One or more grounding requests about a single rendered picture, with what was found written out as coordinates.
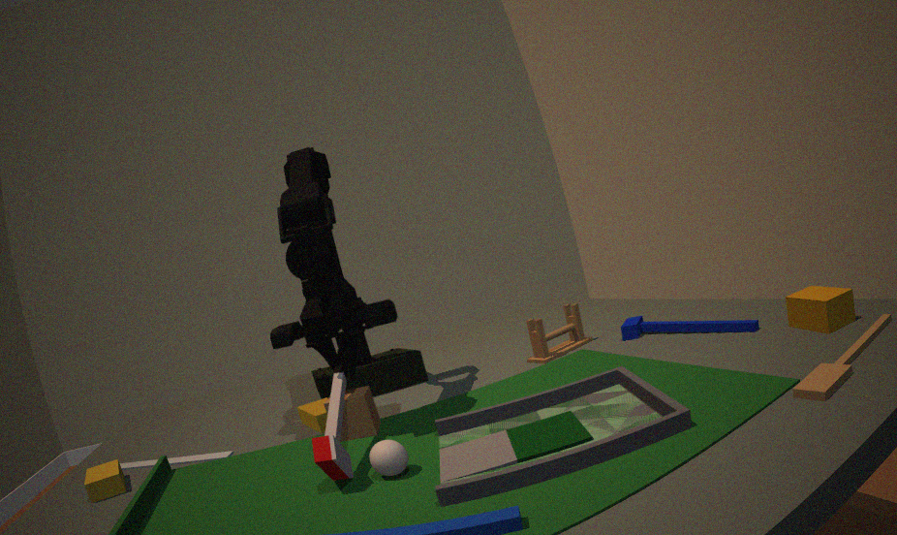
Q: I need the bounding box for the green flat mat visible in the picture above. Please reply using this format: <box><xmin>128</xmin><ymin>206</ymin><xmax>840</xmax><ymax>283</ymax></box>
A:
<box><xmin>136</xmin><ymin>349</ymin><xmax>800</xmax><ymax>535</ymax></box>

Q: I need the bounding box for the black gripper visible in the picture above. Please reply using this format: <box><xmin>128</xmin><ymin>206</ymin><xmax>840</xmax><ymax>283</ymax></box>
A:
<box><xmin>270</xmin><ymin>272</ymin><xmax>398</xmax><ymax>381</ymax></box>

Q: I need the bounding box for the beige ball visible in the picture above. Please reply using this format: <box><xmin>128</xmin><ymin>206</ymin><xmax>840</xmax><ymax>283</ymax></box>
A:
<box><xmin>369</xmin><ymin>439</ymin><xmax>409</xmax><ymax>476</ymax></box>

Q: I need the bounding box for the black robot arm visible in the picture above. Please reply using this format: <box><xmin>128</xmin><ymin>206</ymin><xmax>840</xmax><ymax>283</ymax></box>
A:
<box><xmin>277</xmin><ymin>147</ymin><xmax>367</xmax><ymax>349</ymax></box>

